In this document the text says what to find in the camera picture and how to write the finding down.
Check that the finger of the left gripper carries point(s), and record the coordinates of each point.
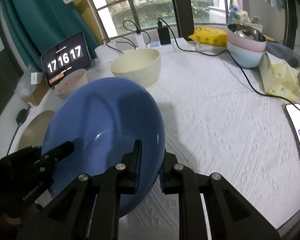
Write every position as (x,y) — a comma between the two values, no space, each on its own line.
(58,153)

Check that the cardboard box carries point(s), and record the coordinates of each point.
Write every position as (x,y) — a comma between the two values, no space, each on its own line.
(36,97)

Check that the light blue stacked bowl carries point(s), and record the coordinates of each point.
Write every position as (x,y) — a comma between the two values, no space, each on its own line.
(245,58)

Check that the stainless steel bowl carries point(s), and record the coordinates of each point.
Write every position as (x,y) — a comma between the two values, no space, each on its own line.
(244,31)

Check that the pink strawberry bowl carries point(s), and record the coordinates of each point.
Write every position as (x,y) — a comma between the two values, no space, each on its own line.
(71,83)

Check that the tablet showing clock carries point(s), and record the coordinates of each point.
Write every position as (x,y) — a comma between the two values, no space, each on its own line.
(65,58)

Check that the yellow curtain left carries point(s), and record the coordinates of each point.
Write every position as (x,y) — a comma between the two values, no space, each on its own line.
(87,10)

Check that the white lamp base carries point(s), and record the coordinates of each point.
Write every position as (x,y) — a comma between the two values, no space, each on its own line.
(106,54)

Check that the black round puck device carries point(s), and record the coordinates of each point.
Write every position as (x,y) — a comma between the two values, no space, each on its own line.
(21,116)

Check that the beige plate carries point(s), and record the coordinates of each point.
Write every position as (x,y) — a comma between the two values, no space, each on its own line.
(35,132)

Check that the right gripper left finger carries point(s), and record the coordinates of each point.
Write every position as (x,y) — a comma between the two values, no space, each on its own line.
(88,208)

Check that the yellow wipes pack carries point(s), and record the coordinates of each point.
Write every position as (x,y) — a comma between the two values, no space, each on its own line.
(209,35)

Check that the yellow patterned cloth pack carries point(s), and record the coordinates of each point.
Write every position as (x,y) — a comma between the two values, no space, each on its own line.
(279,78)

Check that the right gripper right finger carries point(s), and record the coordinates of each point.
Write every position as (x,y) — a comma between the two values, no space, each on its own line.
(209,206)

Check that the clear plastic bag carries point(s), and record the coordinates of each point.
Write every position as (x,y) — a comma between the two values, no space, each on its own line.
(24,87)

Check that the white power strip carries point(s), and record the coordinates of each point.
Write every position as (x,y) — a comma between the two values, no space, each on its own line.
(169,47)

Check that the white tablecloth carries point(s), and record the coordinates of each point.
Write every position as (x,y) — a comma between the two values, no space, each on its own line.
(215,122)

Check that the cream bowl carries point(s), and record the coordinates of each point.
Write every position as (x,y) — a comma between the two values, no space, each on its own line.
(142,66)

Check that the teal curtain left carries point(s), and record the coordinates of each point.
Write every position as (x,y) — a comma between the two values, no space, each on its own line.
(36,26)

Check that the small white box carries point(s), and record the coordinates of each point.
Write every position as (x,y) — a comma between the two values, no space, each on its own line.
(36,78)

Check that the large dark blue bowl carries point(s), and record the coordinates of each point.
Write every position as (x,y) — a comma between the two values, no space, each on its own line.
(103,119)

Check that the white charger plug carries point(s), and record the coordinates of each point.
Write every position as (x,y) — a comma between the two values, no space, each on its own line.
(140,40)

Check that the black power adapter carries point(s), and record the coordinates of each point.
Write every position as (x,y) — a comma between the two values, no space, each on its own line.
(164,35)

